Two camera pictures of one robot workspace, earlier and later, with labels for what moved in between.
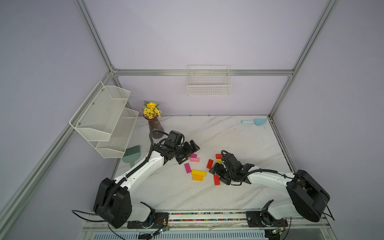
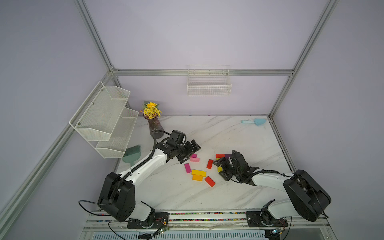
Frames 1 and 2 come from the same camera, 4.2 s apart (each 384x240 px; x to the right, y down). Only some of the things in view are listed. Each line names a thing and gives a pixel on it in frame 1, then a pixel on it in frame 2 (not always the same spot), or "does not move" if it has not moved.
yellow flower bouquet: (151, 110) does not move
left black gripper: (189, 151) does not move
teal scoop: (258, 121) does not move
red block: (216, 180) → (211, 182)
